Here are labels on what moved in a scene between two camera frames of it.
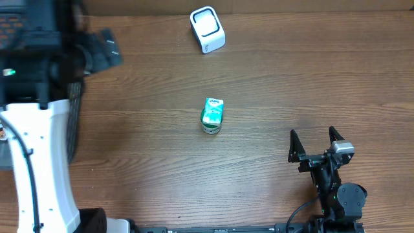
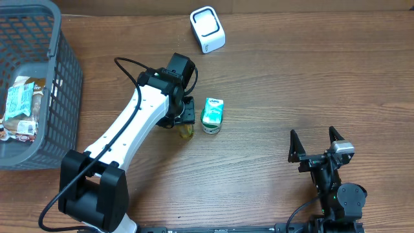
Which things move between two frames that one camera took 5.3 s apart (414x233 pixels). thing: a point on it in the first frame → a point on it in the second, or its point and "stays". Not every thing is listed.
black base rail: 292,228 stays
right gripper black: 316,158 stays
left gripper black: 98,45 → 189,118
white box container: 207,29 stays
